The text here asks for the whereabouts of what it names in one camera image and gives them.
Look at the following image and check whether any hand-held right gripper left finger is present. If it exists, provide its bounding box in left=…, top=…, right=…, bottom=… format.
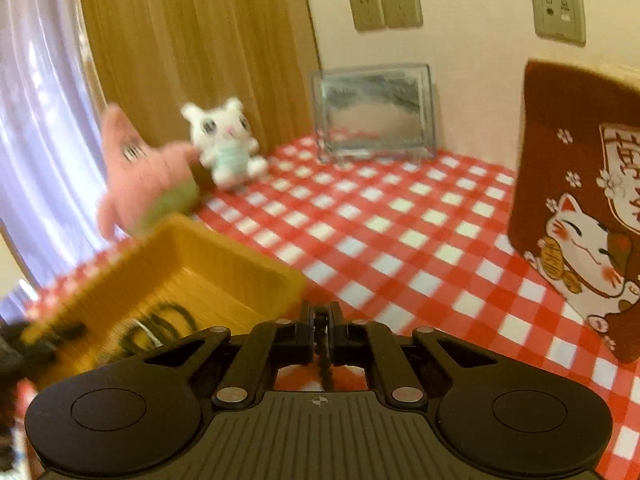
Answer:
left=132, top=300, right=317, bottom=408

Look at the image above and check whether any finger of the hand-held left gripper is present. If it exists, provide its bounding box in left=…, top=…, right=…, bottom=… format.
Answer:
left=27, top=322, right=87, bottom=358

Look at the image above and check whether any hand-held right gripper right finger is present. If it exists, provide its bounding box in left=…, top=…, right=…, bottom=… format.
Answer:
left=327, top=301, right=516, bottom=406

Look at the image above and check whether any dark bead necklace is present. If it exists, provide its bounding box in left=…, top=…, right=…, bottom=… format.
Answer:
left=313, top=310, right=335, bottom=393

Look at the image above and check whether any yellow plastic tray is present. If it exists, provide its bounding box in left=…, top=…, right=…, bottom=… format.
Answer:
left=22, top=212, right=307, bottom=391

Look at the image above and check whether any red checkered tablecloth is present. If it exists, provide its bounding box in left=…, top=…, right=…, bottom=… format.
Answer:
left=20, top=132, right=640, bottom=480

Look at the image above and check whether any pink starfish plush toy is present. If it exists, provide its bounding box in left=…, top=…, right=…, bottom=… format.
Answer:
left=96, top=102, right=201, bottom=238

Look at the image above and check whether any white rabbit plush toy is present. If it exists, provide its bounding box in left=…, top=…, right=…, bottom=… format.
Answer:
left=181, top=97, right=266, bottom=192

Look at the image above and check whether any white sheer curtain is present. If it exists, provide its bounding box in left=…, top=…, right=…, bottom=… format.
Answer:
left=0, top=0, right=116, bottom=281

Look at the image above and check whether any brown lucky cat cushion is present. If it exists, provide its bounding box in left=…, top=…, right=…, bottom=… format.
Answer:
left=507, top=59, right=640, bottom=365

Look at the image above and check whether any tan curtain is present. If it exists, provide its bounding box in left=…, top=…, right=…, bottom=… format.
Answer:
left=75, top=0, right=321, bottom=161

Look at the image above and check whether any clear sand art frame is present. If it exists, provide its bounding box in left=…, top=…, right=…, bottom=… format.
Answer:
left=310, top=62, right=440, bottom=163

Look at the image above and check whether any beige wall data socket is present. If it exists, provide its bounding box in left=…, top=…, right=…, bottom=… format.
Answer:
left=531, top=0, right=586, bottom=46

